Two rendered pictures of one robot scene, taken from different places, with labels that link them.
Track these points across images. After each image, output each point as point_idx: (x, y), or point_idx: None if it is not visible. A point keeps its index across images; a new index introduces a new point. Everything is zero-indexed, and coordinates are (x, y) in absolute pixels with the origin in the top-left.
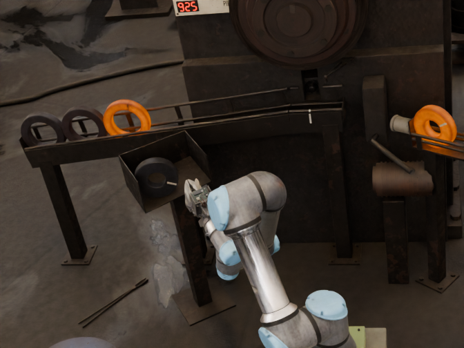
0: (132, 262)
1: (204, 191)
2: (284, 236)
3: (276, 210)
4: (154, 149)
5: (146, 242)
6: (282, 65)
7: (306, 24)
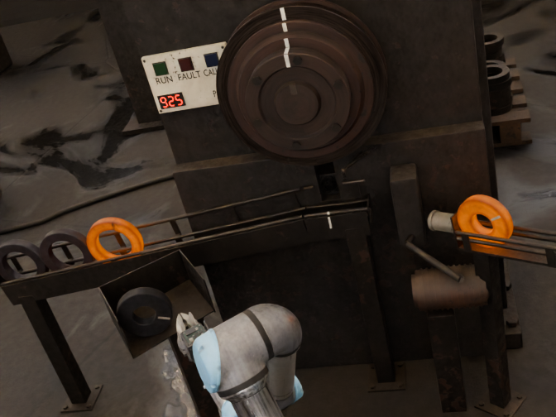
0: (141, 404)
1: (199, 328)
2: (314, 360)
3: (289, 354)
4: (143, 275)
5: (158, 376)
6: (289, 160)
7: (312, 107)
